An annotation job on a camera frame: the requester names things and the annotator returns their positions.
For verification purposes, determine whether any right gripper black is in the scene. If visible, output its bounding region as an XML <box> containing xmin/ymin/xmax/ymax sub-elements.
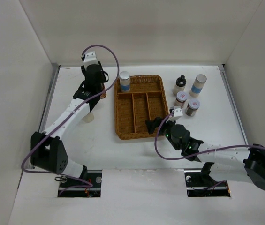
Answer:
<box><xmin>145</xmin><ymin>116</ymin><xmax>181</xmax><ymax>150</ymax></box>

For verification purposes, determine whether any blue label bead bottle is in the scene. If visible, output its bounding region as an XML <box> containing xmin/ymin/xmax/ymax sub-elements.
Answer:
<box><xmin>119</xmin><ymin>71</ymin><xmax>130</xmax><ymax>92</ymax></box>

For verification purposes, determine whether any black top salt grinder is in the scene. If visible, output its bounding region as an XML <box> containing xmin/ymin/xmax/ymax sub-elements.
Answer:
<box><xmin>83</xmin><ymin>112</ymin><xmax>94</xmax><ymax>123</ymax></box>

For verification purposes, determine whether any red sauce bottle yellow cap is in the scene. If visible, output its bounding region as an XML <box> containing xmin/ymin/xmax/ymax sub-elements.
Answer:
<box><xmin>100</xmin><ymin>83</ymin><xmax>106</xmax><ymax>99</ymax></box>

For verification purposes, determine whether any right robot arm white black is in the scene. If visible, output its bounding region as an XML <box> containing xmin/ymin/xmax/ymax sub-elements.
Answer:
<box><xmin>145</xmin><ymin>115</ymin><xmax>265</xmax><ymax>191</ymax></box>

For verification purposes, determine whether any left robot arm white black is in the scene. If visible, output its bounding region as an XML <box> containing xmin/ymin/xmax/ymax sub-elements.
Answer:
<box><xmin>30</xmin><ymin>61</ymin><xmax>108</xmax><ymax>187</ymax></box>

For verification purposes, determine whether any brown wicker divided basket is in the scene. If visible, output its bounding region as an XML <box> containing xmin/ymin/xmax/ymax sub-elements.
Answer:
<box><xmin>114</xmin><ymin>75</ymin><xmax>169</xmax><ymax>140</ymax></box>

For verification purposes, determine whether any satay sauce jar white lid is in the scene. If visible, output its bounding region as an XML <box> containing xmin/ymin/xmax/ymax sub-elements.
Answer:
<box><xmin>174</xmin><ymin>91</ymin><xmax>188</xmax><ymax>108</ymax></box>

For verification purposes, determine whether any dark spice jar white lid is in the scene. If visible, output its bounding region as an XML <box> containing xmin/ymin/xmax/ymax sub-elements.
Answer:
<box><xmin>185</xmin><ymin>99</ymin><xmax>200</xmax><ymax>117</ymax></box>

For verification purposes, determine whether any black cap white powder bottle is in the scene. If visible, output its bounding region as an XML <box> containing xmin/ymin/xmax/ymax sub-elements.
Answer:
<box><xmin>172</xmin><ymin>75</ymin><xmax>187</xmax><ymax>96</ymax></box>

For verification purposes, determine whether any blue label bottle silver cap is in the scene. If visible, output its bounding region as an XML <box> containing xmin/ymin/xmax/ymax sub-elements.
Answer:
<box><xmin>189</xmin><ymin>74</ymin><xmax>207</xmax><ymax>98</ymax></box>

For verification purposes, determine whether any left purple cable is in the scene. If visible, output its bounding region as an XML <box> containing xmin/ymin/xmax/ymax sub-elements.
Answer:
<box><xmin>21</xmin><ymin>44</ymin><xmax>120</xmax><ymax>195</ymax></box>

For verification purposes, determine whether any purple cable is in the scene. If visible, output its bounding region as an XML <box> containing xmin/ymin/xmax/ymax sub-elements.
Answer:
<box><xmin>154</xmin><ymin>112</ymin><xmax>265</xmax><ymax>161</ymax></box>
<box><xmin>21</xmin><ymin>44</ymin><xmax>120</xmax><ymax>195</ymax></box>

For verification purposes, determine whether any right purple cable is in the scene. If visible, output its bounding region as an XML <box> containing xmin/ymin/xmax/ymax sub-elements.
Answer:
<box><xmin>154</xmin><ymin>112</ymin><xmax>265</xmax><ymax>161</ymax></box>

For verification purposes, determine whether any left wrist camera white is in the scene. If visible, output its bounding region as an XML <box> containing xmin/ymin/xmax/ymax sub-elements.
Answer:
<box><xmin>81</xmin><ymin>51</ymin><xmax>98</xmax><ymax>66</ymax></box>

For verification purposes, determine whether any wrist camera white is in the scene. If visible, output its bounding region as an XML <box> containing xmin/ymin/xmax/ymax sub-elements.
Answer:
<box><xmin>168</xmin><ymin>106</ymin><xmax>183</xmax><ymax>121</ymax></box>
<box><xmin>81</xmin><ymin>51</ymin><xmax>98</xmax><ymax>66</ymax></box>

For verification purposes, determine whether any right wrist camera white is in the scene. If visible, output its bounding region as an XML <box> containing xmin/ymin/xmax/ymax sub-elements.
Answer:
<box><xmin>168</xmin><ymin>106</ymin><xmax>183</xmax><ymax>121</ymax></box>

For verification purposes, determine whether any aluminium table edge rail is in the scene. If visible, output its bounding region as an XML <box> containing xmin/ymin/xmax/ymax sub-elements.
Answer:
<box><xmin>28</xmin><ymin>63</ymin><xmax>61</xmax><ymax>169</ymax></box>

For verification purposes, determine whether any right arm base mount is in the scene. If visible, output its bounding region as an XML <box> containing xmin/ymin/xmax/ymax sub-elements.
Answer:
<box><xmin>184</xmin><ymin>163</ymin><xmax>230</xmax><ymax>197</ymax></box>

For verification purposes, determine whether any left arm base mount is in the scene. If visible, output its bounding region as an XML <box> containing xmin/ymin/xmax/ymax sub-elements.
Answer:
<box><xmin>54</xmin><ymin>170</ymin><xmax>103</xmax><ymax>198</ymax></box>

